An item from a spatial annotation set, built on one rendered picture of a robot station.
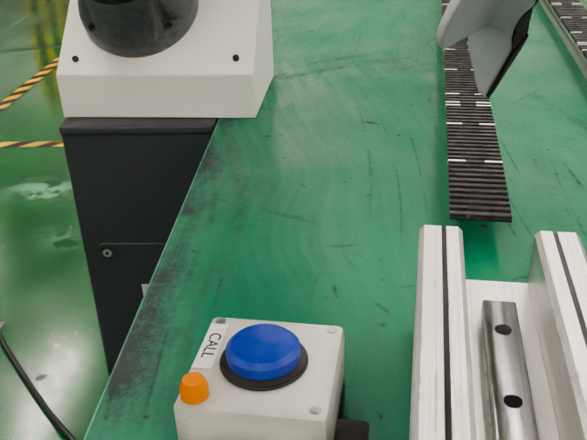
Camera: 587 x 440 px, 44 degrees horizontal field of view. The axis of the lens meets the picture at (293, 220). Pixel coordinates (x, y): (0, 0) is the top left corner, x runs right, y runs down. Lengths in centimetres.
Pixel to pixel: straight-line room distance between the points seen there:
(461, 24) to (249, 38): 71
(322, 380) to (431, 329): 6
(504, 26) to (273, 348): 21
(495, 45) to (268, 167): 53
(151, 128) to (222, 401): 59
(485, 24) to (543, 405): 22
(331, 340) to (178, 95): 57
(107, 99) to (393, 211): 43
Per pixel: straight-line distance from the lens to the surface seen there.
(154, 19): 91
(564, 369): 38
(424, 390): 34
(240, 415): 37
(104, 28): 92
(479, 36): 27
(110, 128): 94
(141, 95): 94
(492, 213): 62
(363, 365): 49
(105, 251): 102
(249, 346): 39
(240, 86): 90
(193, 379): 38
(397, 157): 79
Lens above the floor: 109
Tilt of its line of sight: 28 degrees down
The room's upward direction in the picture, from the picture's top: 2 degrees counter-clockwise
